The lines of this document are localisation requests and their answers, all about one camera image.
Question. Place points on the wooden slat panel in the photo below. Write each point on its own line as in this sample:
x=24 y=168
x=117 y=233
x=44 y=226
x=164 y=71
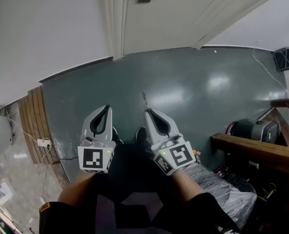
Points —
x=37 y=121

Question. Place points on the black crate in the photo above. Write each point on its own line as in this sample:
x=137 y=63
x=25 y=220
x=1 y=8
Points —
x=283 y=58

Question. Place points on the plastic-wrapped bundle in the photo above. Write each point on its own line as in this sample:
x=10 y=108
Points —
x=222 y=191

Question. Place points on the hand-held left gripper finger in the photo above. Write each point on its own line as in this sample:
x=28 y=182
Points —
x=108 y=123
x=89 y=121

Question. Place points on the wooden frame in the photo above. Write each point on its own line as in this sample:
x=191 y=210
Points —
x=284 y=113

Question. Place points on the white power strip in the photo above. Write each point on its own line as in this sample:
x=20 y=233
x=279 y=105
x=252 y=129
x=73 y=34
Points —
x=44 y=142

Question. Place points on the person's black clothing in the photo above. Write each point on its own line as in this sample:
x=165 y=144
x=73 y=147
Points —
x=134 y=179

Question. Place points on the black and grey suitcase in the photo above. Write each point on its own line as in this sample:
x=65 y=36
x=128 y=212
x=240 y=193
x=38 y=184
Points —
x=253 y=129

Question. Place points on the wooden handrail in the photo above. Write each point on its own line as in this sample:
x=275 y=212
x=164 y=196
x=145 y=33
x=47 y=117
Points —
x=256 y=151

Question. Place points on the white door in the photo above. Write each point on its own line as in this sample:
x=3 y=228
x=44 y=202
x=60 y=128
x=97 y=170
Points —
x=173 y=16

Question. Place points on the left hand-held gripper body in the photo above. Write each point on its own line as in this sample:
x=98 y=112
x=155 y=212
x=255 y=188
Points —
x=93 y=158

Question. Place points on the white door frame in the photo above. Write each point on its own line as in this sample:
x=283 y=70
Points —
x=115 y=21

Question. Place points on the person's right black shoe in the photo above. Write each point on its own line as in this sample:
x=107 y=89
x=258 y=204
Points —
x=141 y=134

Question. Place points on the person's left forearm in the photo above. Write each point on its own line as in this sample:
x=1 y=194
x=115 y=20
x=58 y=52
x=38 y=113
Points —
x=82 y=188

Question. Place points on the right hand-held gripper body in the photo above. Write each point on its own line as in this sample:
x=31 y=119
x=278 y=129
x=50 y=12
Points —
x=176 y=156

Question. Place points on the person's right forearm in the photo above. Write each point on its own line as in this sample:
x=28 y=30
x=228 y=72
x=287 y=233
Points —
x=187 y=186

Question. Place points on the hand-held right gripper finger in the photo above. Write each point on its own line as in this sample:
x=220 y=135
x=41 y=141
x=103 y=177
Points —
x=149 y=125
x=167 y=121

